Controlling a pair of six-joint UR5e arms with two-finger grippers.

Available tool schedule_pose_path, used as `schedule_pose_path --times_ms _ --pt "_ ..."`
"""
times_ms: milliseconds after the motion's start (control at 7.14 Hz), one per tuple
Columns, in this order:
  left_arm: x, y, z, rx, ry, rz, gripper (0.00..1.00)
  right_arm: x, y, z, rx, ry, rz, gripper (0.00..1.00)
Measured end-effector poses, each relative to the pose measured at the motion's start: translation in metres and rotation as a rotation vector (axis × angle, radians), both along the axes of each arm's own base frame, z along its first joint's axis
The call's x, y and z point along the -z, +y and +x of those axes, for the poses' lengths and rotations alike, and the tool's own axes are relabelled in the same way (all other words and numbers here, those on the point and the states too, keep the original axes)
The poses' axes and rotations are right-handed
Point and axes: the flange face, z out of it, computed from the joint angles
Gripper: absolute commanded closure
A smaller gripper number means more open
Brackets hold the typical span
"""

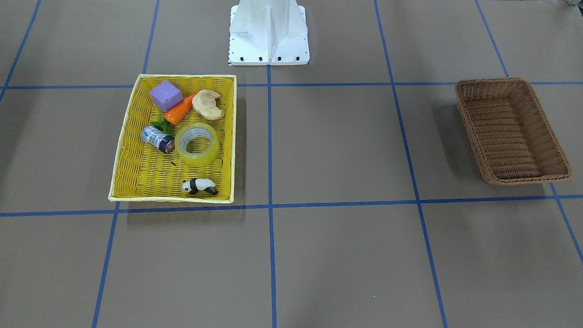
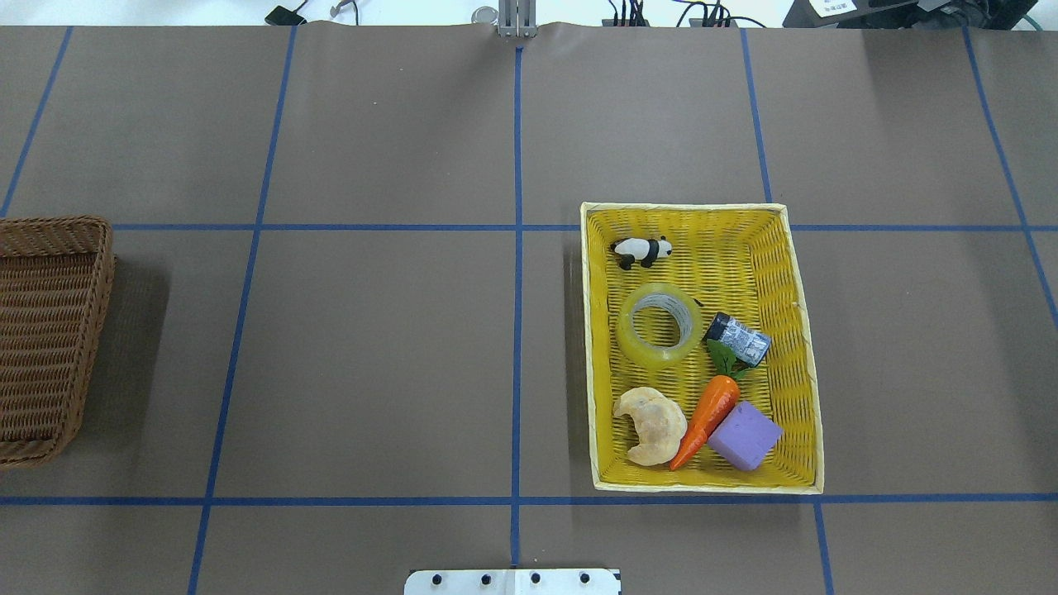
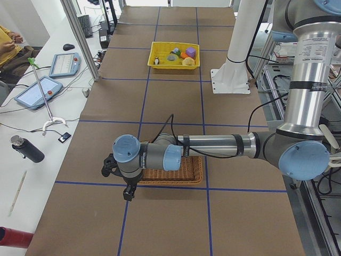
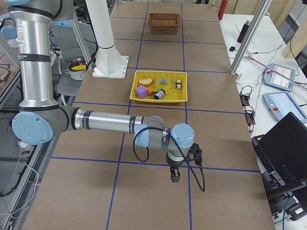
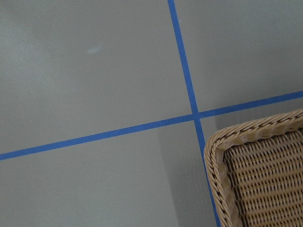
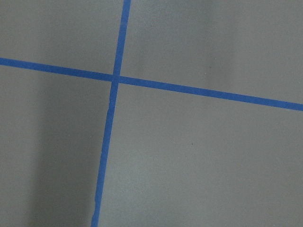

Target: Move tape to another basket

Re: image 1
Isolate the yellow clear tape roll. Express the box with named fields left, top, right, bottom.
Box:
left=176, top=123, right=220, bottom=167

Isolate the yellow wicker basket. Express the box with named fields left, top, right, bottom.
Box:
left=108, top=73, right=237, bottom=204

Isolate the brown wicker basket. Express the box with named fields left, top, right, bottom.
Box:
left=455, top=77, right=572, bottom=185

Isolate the toy panda figure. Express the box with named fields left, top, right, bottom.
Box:
left=182, top=178, right=218, bottom=195

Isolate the toy croissant bread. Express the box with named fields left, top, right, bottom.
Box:
left=191, top=89, right=226, bottom=120

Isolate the orange toy carrot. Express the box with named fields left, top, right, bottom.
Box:
left=149, top=92, right=198, bottom=136

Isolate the purple foam cube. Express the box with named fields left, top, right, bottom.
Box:
left=149, top=80, right=183, bottom=113

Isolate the small blue can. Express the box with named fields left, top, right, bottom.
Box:
left=140, top=125, right=175, bottom=154

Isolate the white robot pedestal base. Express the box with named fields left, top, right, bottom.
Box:
left=228, top=0, right=310, bottom=66

